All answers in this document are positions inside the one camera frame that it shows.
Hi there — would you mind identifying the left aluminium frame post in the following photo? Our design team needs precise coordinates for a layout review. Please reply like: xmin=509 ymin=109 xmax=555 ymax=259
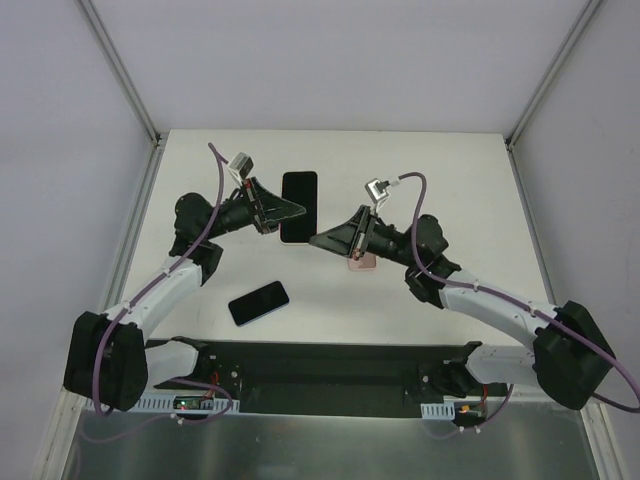
xmin=74 ymin=0 xmax=169 ymax=147

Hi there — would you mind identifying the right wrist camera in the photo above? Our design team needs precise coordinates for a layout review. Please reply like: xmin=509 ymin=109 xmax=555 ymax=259
xmin=364 ymin=178 xmax=393 ymax=212

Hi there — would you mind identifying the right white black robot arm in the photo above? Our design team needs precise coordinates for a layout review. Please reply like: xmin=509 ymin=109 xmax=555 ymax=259
xmin=309 ymin=205 xmax=614 ymax=410

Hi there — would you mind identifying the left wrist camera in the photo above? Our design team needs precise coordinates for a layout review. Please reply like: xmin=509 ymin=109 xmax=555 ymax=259
xmin=227 ymin=152 xmax=254 ymax=183

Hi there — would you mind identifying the aluminium frame post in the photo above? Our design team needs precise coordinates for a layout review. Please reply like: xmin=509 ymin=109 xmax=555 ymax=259
xmin=74 ymin=0 xmax=169 ymax=147
xmin=505 ymin=0 xmax=606 ymax=152

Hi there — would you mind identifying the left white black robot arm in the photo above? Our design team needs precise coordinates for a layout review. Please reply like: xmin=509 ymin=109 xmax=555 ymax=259
xmin=63 ymin=177 xmax=306 ymax=415

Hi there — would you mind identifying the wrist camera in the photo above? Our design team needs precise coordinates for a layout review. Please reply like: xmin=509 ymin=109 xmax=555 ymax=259
xmin=364 ymin=178 xmax=393 ymax=212
xmin=227 ymin=152 xmax=254 ymax=183

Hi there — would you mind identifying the pink phone case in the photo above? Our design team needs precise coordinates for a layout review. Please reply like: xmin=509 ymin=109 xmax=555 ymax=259
xmin=347 ymin=253 xmax=377 ymax=272

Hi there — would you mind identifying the right aluminium frame post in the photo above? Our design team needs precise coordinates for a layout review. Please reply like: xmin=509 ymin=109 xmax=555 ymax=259
xmin=505 ymin=0 xmax=606 ymax=152

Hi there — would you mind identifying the blue smartphone black screen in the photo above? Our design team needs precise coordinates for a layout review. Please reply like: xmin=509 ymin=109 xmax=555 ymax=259
xmin=228 ymin=281 xmax=290 ymax=327

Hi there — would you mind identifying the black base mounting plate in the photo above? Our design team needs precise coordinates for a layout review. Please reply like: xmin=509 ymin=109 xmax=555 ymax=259
xmin=139 ymin=335 xmax=516 ymax=416

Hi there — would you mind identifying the left white cable duct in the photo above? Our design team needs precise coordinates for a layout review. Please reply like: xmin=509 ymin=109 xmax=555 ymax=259
xmin=85 ymin=392 xmax=241 ymax=415

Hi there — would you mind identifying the white cable duct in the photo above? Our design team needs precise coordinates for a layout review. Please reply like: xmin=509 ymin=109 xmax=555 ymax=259
xmin=85 ymin=392 xmax=241 ymax=415
xmin=420 ymin=401 xmax=456 ymax=421

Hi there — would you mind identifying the right white cable duct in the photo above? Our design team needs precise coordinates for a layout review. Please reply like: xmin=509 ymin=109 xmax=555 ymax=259
xmin=420 ymin=401 xmax=456 ymax=421

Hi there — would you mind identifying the beige phone with case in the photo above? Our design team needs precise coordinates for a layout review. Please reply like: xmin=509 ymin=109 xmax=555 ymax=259
xmin=277 ymin=170 xmax=319 ymax=247

